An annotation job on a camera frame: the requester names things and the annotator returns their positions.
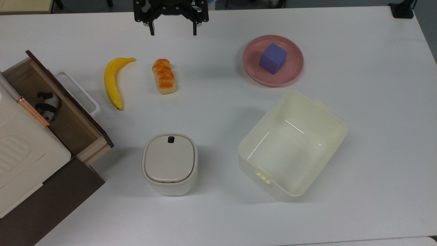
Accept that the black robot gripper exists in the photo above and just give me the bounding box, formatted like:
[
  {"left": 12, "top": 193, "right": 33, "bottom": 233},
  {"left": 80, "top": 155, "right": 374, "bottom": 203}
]
[{"left": 133, "top": 0, "right": 209, "bottom": 36}]

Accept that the wooden drawer with white handle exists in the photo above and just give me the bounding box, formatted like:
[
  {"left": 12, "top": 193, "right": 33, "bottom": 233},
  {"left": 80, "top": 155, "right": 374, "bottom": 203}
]
[{"left": 2, "top": 50, "right": 114, "bottom": 166}]

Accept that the dark brown drawer cabinet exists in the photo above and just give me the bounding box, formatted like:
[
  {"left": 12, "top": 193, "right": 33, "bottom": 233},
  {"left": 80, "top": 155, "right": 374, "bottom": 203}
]
[{"left": 0, "top": 156, "right": 105, "bottom": 246}]

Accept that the orange glazed bread loaf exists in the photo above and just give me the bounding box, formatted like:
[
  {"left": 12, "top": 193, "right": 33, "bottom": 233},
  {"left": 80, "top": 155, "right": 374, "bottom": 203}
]
[{"left": 152, "top": 58, "right": 177, "bottom": 95}]

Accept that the yellow banana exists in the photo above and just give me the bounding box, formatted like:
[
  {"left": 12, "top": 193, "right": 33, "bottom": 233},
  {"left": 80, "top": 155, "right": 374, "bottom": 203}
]
[{"left": 104, "top": 57, "right": 136, "bottom": 111}]

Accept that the purple cube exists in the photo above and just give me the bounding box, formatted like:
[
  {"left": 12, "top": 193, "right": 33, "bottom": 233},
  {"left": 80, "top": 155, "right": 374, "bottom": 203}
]
[{"left": 259, "top": 43, "right": 288, "bottom": 75}]

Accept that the pink plate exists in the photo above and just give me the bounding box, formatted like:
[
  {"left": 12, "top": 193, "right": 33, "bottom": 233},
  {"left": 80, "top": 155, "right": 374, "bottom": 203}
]
[{"left": 243, "top": 35, "right": 304, "bottom": 86}]

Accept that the small cream lidded trash can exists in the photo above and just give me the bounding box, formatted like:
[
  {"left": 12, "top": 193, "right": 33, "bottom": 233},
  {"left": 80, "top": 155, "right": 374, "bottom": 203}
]
[{"left": 142, "top": 133, "right": 198, "bottom": 196}]

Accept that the black and white panda toy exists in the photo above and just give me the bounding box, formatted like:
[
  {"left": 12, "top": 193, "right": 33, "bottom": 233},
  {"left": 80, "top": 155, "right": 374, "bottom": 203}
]
[{"left": 35, "top": 91, "right": 61, "bottom": 122}]

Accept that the light wooden side table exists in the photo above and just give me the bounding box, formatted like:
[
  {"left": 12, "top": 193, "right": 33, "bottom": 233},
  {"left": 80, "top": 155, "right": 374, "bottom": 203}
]
[{"left": 0, "top": 0, "right": 55, "bottom": 15}]

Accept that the cream plastic storage bin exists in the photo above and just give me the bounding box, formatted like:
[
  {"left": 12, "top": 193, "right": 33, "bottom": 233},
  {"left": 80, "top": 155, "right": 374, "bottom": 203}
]
[{"left": 238, "top": 90, "right": 348, "bottom": 202}]

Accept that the cream appliance with copper handle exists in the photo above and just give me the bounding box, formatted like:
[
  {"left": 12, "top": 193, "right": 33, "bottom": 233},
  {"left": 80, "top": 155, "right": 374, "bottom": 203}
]
[{"left": 0, "top": 73, "right": 72, "bottom": 218}]

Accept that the black camera stand base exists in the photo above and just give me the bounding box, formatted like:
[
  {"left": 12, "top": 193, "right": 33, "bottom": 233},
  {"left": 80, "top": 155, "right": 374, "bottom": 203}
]
[{"left": 389, "top": 0, "right": 415, "bottom": 19}]

